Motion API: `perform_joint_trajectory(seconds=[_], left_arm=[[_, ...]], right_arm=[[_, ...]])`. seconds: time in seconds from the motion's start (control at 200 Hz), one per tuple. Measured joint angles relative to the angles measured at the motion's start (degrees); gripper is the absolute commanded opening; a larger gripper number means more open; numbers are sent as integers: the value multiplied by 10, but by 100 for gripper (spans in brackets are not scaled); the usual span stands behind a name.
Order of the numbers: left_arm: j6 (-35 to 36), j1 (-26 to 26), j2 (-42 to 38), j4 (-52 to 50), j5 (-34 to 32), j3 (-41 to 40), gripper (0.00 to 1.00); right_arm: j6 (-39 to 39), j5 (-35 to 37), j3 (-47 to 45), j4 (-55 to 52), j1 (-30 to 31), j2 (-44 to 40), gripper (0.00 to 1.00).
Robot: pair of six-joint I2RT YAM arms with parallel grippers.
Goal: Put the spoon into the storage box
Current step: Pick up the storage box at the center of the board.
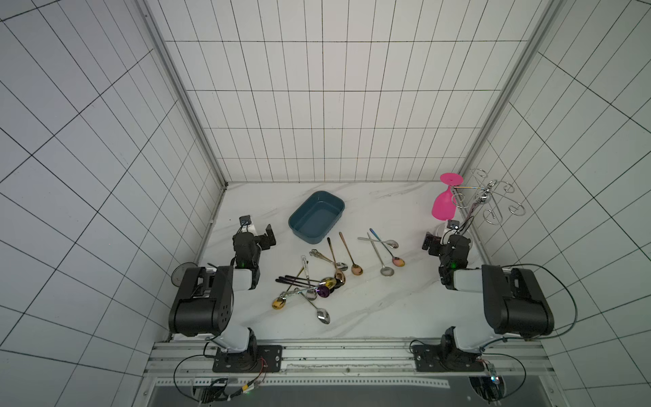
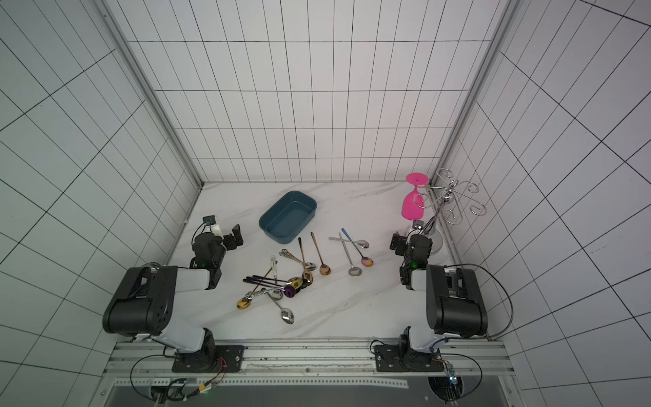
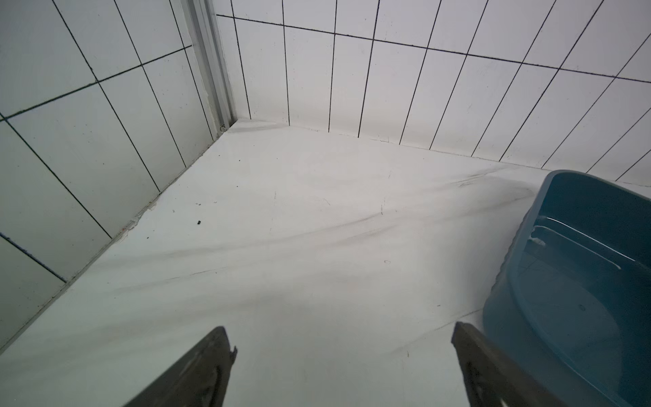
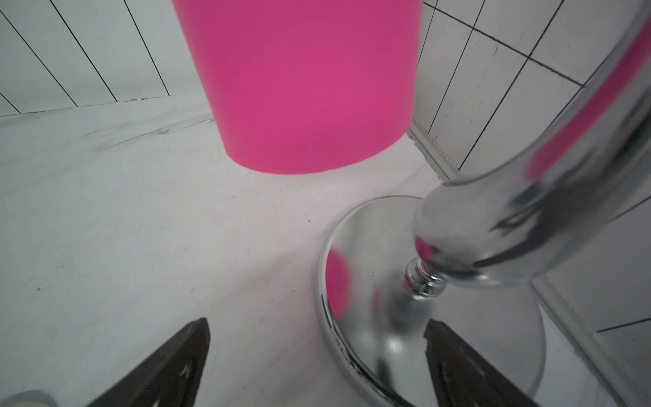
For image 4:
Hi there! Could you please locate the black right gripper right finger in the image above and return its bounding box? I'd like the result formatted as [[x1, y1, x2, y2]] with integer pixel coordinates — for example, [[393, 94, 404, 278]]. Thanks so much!
[[424, 320, 537, 407]]

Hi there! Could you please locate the pink plastic goblet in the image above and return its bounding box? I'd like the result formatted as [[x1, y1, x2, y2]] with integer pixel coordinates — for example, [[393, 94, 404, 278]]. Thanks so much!
[[174, 1, 424, 175]]

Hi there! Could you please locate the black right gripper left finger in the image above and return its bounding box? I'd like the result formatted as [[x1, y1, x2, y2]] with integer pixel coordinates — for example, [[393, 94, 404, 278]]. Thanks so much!
[[91, 318, 210, 407]]

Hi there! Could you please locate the chrome cup rack stand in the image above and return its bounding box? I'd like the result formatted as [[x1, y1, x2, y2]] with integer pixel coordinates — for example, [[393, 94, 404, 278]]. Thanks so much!
[[316, 3, 650, 406]]

